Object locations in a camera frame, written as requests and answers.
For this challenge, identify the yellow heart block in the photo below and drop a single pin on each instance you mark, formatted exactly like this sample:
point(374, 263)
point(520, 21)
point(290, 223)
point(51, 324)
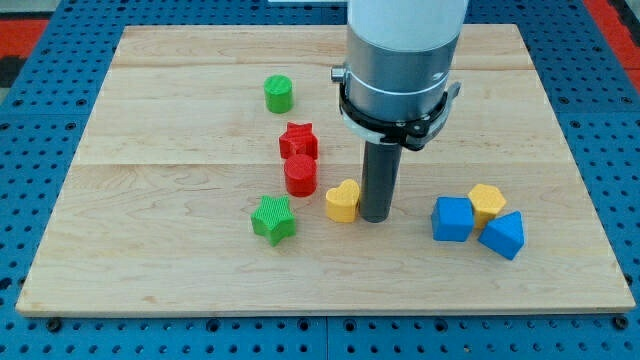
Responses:
point(342, 202)

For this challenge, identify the green star block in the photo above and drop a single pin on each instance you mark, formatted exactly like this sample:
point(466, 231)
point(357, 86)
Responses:
point(273, 219)

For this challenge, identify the blue pentagon block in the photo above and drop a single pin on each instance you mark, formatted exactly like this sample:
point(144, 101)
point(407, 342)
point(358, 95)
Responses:
point(504, 235)

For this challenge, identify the green cylinder block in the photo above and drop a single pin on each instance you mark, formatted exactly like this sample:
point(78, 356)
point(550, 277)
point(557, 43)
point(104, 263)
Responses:
point(278, 93)

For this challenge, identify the light wooden board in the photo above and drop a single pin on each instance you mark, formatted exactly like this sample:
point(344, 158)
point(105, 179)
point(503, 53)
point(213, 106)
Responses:
point(154, 216)

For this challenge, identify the red star block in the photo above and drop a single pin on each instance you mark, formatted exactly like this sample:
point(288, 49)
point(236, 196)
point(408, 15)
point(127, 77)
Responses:
point(298, 139)

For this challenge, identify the red cylinder block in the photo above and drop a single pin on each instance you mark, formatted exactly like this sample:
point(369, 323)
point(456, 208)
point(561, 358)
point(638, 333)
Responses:
point(300, 172)

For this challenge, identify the blue cube block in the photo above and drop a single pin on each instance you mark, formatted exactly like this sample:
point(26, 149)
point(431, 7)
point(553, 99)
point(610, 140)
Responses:
point(452, 219)

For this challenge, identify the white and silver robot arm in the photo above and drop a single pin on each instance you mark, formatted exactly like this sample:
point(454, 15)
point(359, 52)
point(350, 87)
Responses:
point(399, 54)

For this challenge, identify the yellow hexagon block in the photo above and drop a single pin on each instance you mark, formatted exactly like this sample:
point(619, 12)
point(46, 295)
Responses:
point(487, 202)

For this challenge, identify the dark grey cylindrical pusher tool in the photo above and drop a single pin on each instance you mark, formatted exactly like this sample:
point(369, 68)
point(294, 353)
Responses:
point(379, 172)

